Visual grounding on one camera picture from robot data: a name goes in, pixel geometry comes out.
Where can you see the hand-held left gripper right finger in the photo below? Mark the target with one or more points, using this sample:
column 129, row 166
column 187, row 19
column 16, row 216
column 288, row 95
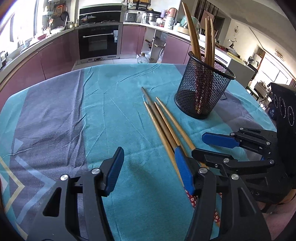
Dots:
column 183, row 169

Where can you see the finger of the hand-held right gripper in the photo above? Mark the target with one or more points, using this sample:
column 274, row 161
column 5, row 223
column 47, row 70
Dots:
column 219, row 139
column 208, row 157

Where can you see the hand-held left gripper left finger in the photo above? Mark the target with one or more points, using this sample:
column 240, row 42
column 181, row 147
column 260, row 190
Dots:
column 114, row 171

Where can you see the black mesh utensil holder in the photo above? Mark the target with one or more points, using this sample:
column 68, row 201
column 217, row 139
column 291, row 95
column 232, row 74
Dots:
column 203, row 92

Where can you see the blue and grey tablecloth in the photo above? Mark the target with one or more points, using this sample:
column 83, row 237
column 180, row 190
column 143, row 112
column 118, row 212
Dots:
column 115, row 104

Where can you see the clear oil bottle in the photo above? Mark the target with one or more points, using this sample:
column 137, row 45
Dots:
column 142, row 59

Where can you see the green dome food cover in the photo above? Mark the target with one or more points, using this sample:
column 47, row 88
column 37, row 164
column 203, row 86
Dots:
column 183, row 23

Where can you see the black built-in oven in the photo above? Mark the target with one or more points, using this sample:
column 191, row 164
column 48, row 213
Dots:
column 99, row 44

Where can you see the pink base cabinets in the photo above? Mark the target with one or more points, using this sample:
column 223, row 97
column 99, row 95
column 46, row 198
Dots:
column 131, row 39
column 46, row 60

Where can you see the lilac container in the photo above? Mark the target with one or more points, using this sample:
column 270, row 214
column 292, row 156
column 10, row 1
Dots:
column 163, row 13

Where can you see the steel cooking pot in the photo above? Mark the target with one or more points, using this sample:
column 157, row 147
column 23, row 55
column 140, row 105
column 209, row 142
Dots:
column 152, row 18

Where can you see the grey kitchen countertop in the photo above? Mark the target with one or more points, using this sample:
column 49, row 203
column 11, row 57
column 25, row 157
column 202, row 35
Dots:
column 57, row 34

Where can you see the pot with glass lid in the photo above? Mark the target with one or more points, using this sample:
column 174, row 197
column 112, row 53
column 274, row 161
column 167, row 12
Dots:
column 87, row 18

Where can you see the black range hood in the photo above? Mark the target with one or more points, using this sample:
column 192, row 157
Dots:
column 104, row 14

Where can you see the large kitchen window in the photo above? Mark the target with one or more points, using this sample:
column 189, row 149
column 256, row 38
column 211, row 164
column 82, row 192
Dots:
column 18, row 23

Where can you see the black wall shelf rack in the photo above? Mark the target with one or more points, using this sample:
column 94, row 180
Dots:
column 138, row 3

